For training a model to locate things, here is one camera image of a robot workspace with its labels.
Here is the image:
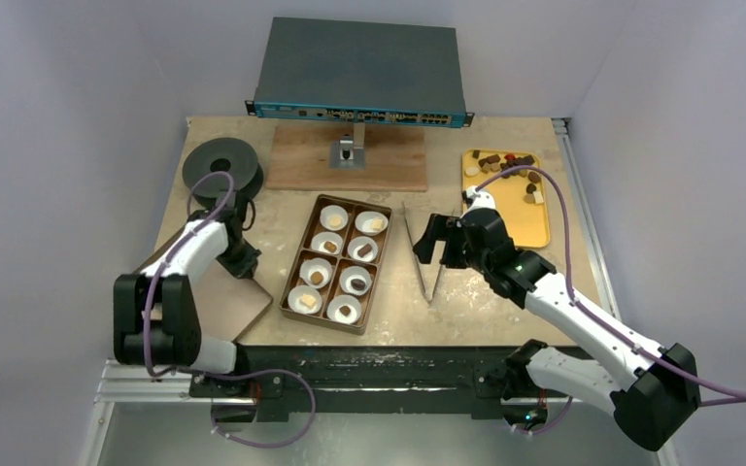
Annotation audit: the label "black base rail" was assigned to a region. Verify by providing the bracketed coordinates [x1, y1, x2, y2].
[189, 346, 564, 422]

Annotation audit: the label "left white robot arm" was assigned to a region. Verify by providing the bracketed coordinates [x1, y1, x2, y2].
[113, 191, 272, 397]

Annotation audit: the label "metal tweezers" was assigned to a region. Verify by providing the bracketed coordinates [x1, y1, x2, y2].
[401, 202, 444, 305]

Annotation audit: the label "black filament spool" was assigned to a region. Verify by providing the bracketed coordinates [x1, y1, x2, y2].
[182, 137, 264, 209]

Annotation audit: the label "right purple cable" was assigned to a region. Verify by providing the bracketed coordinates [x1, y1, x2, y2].
[473, 165, 746, 439]

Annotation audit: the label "brown chocolate box tray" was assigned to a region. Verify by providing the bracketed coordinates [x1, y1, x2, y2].
[280, 194, 393, 335]

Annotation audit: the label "metal switch stand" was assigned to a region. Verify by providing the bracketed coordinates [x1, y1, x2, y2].
[328, 122, 366, 170]

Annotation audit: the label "brown box lid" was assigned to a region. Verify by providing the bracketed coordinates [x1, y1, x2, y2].
[133, 244, 275, 343]

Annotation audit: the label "caramel round chocolate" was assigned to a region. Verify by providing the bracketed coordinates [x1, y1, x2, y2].
[310, 272, 324, 286]

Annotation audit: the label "white paper cup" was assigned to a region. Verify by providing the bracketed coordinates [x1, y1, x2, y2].
[299, 258, 333, 289]
[287, 285, 322, 315]
[339, 266, 373, 296]
[347, 236, 379, 263]
[310, 231, 343, 255]
[326, 294, 362, 325]
[355, 211, 390, 237]
[320, 205, 350, 232]

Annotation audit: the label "wooden board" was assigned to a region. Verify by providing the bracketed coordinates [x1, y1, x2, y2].
[265, 122, 428, 192]

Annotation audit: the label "yellow plastic tray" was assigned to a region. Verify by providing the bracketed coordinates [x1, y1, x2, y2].
[461, 149, 551, 249]

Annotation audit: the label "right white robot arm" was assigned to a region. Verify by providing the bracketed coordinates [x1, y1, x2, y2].
[413, 208, 701, 451]

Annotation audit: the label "dark square chocolate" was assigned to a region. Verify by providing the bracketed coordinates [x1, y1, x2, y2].
[481, 154, 503, 164]

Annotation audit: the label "cream striped chocolate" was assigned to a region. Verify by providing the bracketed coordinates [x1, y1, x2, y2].
[300, 294, 317, 308]

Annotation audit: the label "dark chocolate piece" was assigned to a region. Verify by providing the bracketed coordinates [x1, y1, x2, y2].
[356, 245, 373, 260]

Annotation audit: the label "blue network switch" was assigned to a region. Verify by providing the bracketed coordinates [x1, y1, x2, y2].
[245, 17, 474, 128]

